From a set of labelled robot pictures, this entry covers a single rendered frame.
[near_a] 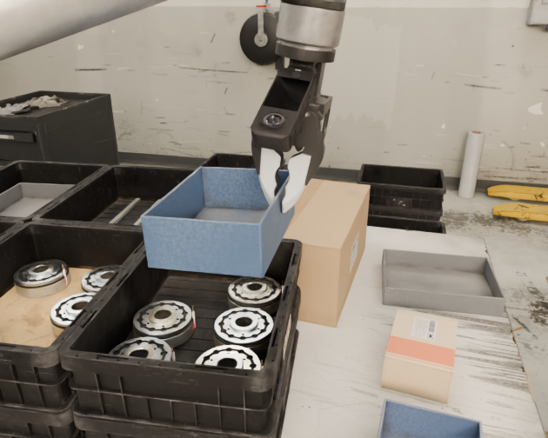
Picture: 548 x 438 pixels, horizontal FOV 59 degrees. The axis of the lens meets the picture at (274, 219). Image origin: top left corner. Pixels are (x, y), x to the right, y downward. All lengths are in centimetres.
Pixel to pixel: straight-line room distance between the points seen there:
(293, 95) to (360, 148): 347
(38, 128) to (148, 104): 215
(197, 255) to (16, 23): 31
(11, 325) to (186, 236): 51
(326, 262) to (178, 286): 31
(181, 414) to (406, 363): 42
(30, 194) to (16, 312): 62
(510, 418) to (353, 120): 320
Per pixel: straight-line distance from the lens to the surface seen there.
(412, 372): 96
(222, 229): 57
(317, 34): 58
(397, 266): 138
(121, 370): 71
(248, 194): 76
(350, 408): 95
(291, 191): 63
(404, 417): 89
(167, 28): 429
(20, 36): 43
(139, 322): 89
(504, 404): 103
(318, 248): 103
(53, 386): 79
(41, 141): 244
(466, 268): 141
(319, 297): 109
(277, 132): 52
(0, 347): 79
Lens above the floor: 137
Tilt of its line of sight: 24 degrees down
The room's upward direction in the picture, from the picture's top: straight up
